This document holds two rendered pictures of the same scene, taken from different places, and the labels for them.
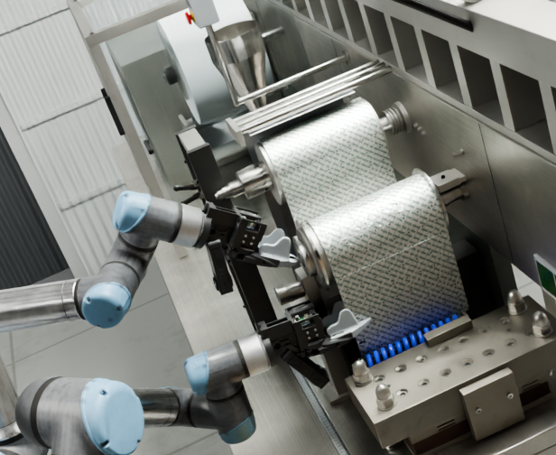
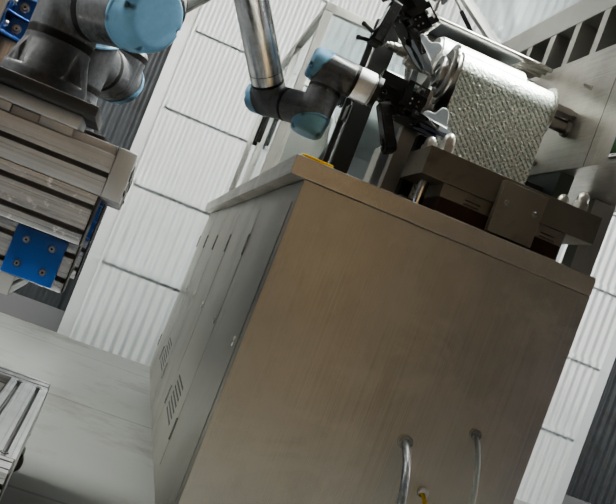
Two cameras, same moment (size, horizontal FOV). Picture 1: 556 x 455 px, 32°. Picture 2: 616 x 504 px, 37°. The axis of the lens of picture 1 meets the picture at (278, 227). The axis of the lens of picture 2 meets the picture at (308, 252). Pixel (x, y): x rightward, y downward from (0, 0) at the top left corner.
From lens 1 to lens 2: 1.55 m
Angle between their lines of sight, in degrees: 29
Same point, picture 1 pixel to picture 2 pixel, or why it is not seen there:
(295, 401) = not seen: hidden behind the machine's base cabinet
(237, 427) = (315, 113)
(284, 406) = not seen: hidden behind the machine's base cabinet
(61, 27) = (222, 145)
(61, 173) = (129, 237)
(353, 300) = (454, 112)
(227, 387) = (334, 79)
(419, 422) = (459, 177)
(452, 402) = (491, 186)
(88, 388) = not seen: outside the picture
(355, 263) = (475, 87)
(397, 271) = (496, 121)
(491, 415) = (511, 218)
